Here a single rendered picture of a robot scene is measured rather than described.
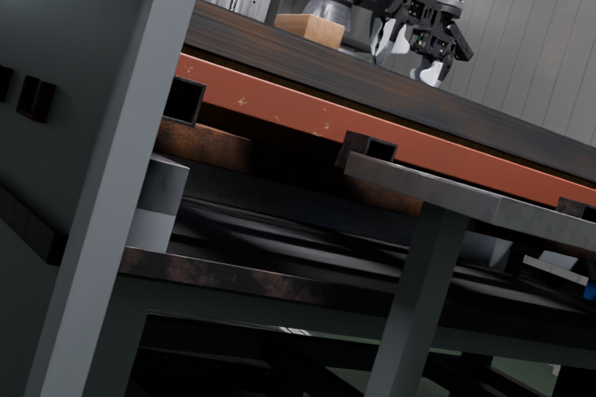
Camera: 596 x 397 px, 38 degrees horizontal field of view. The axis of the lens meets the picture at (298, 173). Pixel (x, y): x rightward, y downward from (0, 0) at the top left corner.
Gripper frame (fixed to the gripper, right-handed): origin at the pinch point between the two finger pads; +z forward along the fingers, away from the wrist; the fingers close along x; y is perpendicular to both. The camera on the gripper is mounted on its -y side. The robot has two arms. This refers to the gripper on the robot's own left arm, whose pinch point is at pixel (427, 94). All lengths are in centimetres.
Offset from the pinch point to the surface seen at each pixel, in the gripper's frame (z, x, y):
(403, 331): 36, 82, 64
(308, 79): 10, 62, 73
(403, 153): 16, 62, 55
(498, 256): 34, -9, -49
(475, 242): 33, -16, -47
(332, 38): 3, 51, 64
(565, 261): 29, 13, -49
